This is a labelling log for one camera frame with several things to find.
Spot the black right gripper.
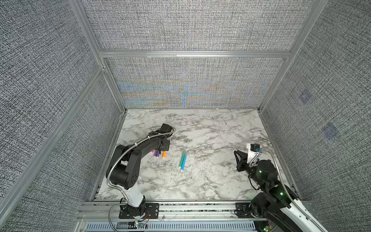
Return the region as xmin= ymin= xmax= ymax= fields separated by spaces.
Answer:
xmin=234 ymin=150 xmax=266 ymax=191

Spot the green pen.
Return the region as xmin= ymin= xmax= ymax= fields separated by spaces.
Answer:
xmin=179 ymin=153 xmax=186 ymax=170

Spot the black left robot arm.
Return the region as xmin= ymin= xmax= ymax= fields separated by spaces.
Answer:
xmin=106 ymin=133 xmax=172 ymax=218

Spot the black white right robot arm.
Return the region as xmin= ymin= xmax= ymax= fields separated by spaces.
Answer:
xmin=234 ymin=148 xmax=327 ymax=232

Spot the blue pen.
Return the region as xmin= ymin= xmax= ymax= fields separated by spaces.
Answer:
xmin=181 ymin=154 xmax=187 ymax=171

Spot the left steel cable conduit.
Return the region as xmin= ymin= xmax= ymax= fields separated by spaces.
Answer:
xmin=106 ymin=127 xmax=176 ymax=232

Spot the steel cable conduit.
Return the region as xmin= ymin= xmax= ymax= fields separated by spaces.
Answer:
xmin=249 ymin=147 xmax=327 ymax=232
xmin=106 ymin=127 xmax=176 ymax=232

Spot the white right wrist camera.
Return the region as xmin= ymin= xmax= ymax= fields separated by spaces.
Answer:
xmin=246 ymin=143 xmax=260 ymax=164

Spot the right steel cable conduit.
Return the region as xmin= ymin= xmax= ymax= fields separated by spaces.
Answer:
xmin=249 ymin=147 xmax=327 ymax=232

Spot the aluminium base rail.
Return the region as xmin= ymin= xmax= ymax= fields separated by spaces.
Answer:
xmin=73 ymin=201 xmax=280 ymax=232

